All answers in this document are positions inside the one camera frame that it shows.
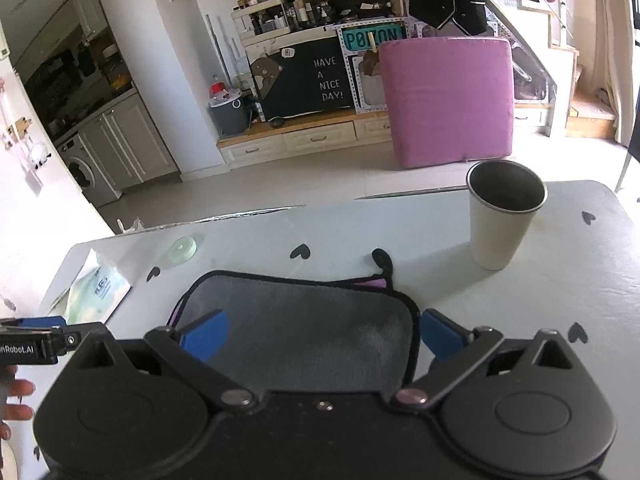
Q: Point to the black chair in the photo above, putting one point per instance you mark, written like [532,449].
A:
[634,145]

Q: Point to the white heart-print table cover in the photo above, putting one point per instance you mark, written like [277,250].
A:
[575,270]

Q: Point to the dark grey trash bin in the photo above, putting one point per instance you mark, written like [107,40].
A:
[230,117]

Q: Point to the washing machine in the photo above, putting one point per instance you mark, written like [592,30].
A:
[82,172]

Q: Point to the wet wipes packet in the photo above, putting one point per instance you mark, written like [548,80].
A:
[97,287]

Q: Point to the red-capped bottle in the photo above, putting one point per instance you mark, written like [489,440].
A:
[216,87]

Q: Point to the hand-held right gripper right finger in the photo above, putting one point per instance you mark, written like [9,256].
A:
[441,334]

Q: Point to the storage rack with bottles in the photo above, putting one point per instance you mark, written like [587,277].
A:
[265,17]

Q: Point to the wooden platform with drawers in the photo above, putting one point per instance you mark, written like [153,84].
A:
[305,137]

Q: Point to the teal plate sign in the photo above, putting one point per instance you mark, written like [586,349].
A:
[372,38]

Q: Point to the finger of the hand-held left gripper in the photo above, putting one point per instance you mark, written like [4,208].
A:
[45,321]

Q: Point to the cream kitchen cabinet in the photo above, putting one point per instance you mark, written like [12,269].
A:
[130,145]

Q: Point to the pink chair back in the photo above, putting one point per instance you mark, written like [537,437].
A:
[447,100]

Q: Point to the clear plastic bag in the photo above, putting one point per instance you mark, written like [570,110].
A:
[129,226]

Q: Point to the black printed cabinet cover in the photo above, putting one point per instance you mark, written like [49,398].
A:
[300,85]

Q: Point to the person's left hand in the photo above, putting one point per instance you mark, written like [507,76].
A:
[17,390]

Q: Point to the grey towel with black trim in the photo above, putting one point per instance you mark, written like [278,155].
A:
[310,320]

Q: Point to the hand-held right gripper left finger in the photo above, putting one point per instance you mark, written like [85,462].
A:
[205,335]

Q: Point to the white refrigerator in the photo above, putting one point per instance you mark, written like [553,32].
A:
[50,220]

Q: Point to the translucent green round disc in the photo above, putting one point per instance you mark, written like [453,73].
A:
[182,251]

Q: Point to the white metal-rimmed cup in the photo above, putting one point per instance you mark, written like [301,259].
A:
[495,240]

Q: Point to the staircase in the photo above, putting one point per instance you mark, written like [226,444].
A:
[590,105]

